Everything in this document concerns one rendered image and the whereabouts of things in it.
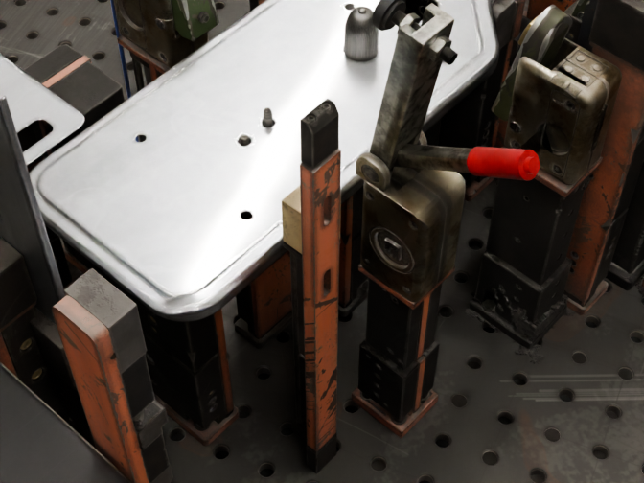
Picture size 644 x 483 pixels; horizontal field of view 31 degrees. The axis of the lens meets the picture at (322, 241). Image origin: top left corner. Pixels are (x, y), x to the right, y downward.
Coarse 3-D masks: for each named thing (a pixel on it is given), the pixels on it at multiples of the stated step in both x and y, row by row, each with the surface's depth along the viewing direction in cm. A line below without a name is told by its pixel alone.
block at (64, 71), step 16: (64, 48) 114; (32, 64) 112; (48, 64) 112; (64, 64) 112; (80, 64) 112; (48, 80) 111; (64, 80) 111; (80, 80) 111; (96, 80) 111; (112, 80) 111; (64, 96) 110; (80, 96) 110; (96, 96) 110; (112, 96) 110; (80, 112) 109; (96, 112) 110; (48, 128) 114; (80, 128) 109; (80, 256) 130
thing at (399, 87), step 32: (384, 0) 82; (416, 32) 81; (448, 32) 83; (416, 64) 82; (448, 64) 82; (384, 96) 87; (416, 96) 86; (384, 128) 90; (416, 128) 91; (384, 160) 92
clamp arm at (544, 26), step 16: (544, 16) 98; (560, 16) 98; (528, 32) 98; (544, 32) 98; (560, 32) 98; (528, 48) 100; (544, 48) 98; (544, 64) 102; (512, 80) 104; (512, 96) 105; (496, 112) 108
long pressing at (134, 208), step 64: (320, 0) 115; (448, 0) 115; (192, 64) 110; (256, 64) 110; (320, 64) 110; (384, 64) 110; (128, 128) 105; (192, 128) 105; (256, 128) 105; (64, 192) 100; (128, 192) 100; (192, 192) 100; (256, 192) 100; (128, 256) 96; (192, 256) 96; (256, 256) 96; (192, 320) 94
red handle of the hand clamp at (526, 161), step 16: (400, 160) 93; (416, 160) 91; (432, 160) 90; (448, 160) 88; (464, 160) 87; (480, 160) 85; (496, 160) 84; (512, 160) 83; (528, 160) 83; (496, 176) 85; (512, 176) 84; (528, 176) 83
